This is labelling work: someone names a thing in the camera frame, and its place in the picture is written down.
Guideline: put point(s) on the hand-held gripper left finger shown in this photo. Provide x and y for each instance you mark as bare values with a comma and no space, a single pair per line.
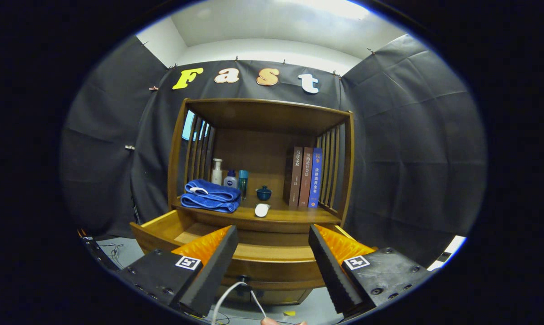
215,266

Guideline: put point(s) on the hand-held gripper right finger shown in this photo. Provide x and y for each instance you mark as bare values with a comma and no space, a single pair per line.
330,271

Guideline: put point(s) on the wooden drawer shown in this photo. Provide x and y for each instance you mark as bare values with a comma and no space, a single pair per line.
272,266

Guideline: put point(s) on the white tube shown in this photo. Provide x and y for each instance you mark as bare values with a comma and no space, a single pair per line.
262,210

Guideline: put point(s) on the wooden cabinet door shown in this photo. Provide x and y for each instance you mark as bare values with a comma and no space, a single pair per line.
285,296
233,294

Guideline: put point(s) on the wooden countertop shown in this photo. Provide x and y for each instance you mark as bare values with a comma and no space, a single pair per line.
290,213

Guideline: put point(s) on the wooden cabinet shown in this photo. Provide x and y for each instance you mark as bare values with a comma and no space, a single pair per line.
258,153

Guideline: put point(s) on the blue folded towel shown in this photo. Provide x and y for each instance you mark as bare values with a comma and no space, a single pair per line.
208,196

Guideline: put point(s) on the blue lidded teacup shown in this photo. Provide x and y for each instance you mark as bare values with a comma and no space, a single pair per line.
263,194

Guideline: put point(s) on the white bottle blue cap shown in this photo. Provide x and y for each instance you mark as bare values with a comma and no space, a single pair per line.
230,180

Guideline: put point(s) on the teal slim bottle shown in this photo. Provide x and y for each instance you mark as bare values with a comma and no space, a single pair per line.
243,183

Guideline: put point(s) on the white pump bottle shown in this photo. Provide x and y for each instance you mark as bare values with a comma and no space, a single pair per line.
216,174

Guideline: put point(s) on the blue book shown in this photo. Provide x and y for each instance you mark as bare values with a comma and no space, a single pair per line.
316,176

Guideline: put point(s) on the reddish brown book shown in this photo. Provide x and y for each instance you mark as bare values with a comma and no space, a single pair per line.
305,176

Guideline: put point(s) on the dark brown book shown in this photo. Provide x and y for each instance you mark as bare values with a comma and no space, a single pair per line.
295,176

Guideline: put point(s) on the black backdrop cloth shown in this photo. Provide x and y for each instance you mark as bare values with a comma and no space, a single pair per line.
402,158

